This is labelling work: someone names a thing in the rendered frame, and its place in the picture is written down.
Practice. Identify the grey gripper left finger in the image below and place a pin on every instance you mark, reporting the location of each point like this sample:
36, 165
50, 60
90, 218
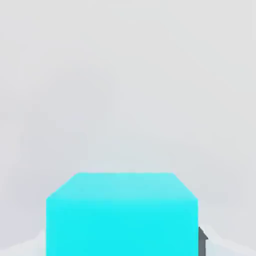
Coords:
34, 248

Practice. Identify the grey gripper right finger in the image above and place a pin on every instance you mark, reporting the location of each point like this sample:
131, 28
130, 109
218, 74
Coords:
202, 244

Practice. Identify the small cyan cube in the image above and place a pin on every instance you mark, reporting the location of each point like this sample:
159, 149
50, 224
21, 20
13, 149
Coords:
122, 220

